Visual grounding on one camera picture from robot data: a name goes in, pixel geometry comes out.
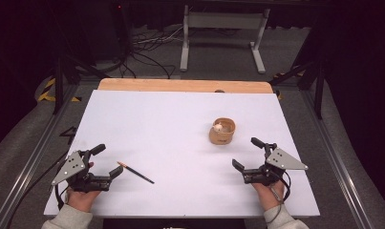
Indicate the tan pen holder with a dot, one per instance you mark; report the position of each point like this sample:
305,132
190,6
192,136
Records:
221,137

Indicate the person's left hand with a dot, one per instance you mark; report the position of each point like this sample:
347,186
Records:
82,200

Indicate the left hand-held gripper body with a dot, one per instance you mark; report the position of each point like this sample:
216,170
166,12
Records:
73,167

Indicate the black tripod stand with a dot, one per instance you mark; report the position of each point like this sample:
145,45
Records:
58,86
319,92

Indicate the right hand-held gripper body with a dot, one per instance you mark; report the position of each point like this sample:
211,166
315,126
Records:
284,160

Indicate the white metal stand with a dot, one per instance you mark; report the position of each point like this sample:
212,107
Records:
225,20

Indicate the black pencil with tan end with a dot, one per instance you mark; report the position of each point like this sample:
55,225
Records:
136,172

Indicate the yellow and black floor tape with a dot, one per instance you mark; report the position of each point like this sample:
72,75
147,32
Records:
288,75
47,93

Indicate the small white bear figure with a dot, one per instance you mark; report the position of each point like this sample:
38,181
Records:
218,127

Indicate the black box with red light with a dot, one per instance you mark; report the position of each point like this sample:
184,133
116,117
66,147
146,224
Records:
120,28

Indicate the white foam board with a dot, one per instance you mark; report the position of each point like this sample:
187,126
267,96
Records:
167,133

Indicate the wooden table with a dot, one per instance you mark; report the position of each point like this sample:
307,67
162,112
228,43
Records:
180,85

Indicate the person's right hand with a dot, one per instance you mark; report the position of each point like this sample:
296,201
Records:
269,197

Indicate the aluminium floor rail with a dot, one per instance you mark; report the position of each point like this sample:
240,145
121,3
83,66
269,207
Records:
336,159
27,168

